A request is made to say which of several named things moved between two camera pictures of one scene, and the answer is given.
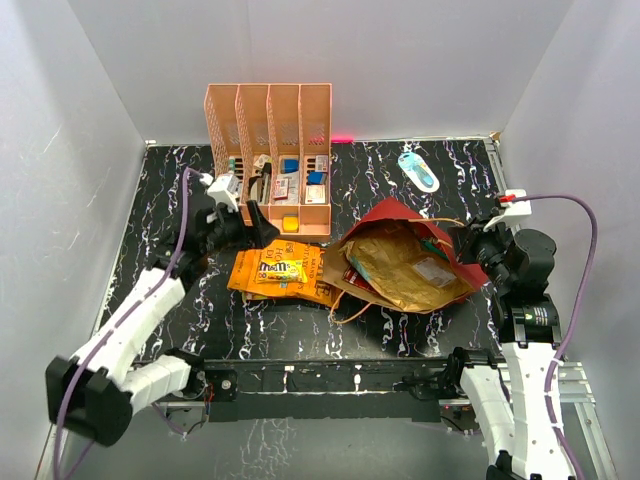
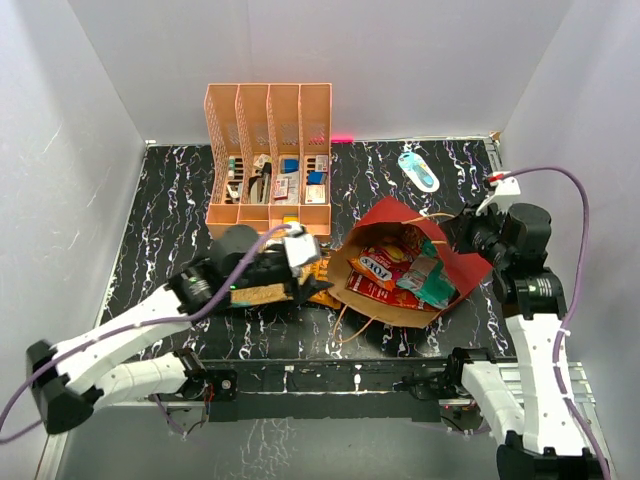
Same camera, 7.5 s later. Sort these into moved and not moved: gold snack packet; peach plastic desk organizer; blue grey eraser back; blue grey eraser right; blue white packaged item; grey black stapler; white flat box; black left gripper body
Moved: black left gripper body; gold snack packet
Not moved: grey black stapler; white flat box; blue grey eraser right; blue grey eraser back; blue white packaged item; peach plastic desk organizer
